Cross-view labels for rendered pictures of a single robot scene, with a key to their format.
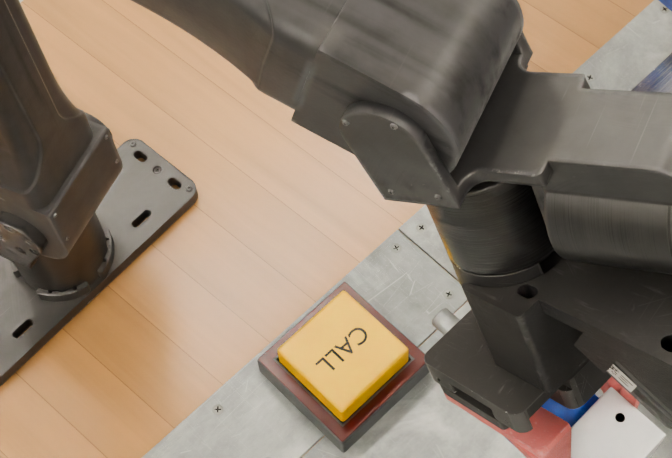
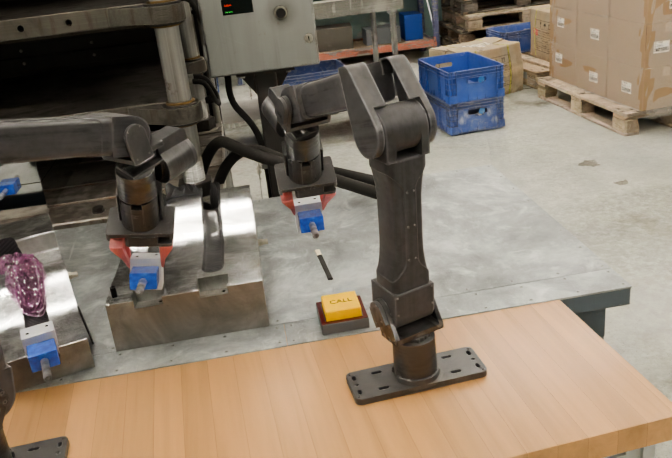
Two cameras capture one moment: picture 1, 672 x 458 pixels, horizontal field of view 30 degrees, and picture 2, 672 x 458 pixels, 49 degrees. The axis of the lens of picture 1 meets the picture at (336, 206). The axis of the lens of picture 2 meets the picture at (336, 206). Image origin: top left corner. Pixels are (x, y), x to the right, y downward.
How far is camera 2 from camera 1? 1.37 m
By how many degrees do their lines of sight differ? 93
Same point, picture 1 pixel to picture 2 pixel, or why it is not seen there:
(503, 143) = not seen: hidden behind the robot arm
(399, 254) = (294, 339)
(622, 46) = (147, 365)
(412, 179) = not seen: hidden behind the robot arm
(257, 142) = (308, 387)
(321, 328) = (342, 306)
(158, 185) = (360, 380)
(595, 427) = (306, 202)
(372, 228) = (295, 349)
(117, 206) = (382, 379)
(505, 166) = not seen: hidden behind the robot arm
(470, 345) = (324, 176)
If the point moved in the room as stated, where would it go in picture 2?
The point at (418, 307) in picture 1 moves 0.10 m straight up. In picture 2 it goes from (304, 325) to (296, 273)
